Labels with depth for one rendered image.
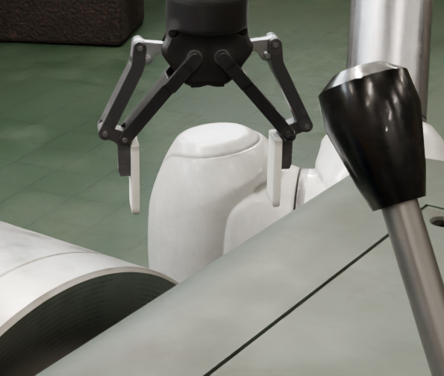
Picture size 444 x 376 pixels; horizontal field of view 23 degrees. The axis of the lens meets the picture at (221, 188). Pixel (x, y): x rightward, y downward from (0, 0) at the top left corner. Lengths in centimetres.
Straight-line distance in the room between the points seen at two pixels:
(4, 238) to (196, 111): 414
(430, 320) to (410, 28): 99
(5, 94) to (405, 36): 389
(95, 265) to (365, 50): 76
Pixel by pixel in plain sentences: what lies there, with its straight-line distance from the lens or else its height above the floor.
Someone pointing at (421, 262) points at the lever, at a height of 135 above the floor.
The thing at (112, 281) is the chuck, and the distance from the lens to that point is 60.
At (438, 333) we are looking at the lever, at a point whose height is 133.
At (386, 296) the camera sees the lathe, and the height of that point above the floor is 126.
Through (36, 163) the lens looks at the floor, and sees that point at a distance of 422.
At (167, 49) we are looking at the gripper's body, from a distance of 99.
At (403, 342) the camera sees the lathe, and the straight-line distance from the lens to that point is 48.
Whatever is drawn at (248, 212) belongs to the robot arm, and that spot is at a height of 101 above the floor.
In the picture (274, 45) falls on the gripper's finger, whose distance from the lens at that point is 100.
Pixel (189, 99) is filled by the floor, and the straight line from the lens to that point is 492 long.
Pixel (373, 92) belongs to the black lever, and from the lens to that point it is 34.
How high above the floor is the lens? 150
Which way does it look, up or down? 22 degrees down
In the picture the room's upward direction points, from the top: straight up
